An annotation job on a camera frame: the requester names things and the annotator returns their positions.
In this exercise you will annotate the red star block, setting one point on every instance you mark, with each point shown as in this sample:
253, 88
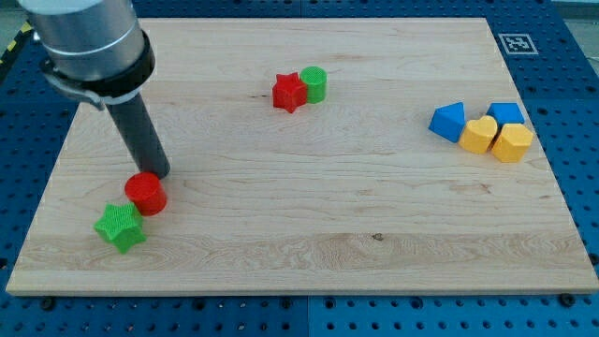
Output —
289, 92

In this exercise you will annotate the green cylinder block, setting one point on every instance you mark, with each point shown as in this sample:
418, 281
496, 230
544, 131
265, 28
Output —
316, 80

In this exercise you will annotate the white fiducial marker tag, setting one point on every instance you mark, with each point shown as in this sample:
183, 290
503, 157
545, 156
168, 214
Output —
517, 44

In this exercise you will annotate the black bolt right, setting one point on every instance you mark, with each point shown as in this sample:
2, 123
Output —
567, 300

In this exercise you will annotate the blue cube block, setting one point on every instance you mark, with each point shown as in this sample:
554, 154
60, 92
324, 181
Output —
506, 113

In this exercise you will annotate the black bolt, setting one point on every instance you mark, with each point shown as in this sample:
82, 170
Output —
567, 300
47, 304

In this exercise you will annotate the yellow heart block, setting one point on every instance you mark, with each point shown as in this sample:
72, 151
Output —
478, 134

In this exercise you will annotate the blue triangular prism block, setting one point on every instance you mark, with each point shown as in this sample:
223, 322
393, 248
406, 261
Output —
449, 121

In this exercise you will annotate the yellow hexagon block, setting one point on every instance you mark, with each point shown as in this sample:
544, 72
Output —
512, 143

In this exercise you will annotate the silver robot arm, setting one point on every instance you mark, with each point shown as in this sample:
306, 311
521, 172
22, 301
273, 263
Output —
98, 53

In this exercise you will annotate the red cylinder block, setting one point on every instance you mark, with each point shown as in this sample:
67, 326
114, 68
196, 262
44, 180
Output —
145, 190

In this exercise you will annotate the green star block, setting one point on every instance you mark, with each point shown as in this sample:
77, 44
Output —
121, 226

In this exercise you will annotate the wooden board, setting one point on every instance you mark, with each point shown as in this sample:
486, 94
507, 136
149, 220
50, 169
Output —
352, 195

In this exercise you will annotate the black bolt left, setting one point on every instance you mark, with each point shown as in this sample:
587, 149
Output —
47, 304

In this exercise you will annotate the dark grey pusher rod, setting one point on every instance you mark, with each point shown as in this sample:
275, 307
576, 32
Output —
136, 128

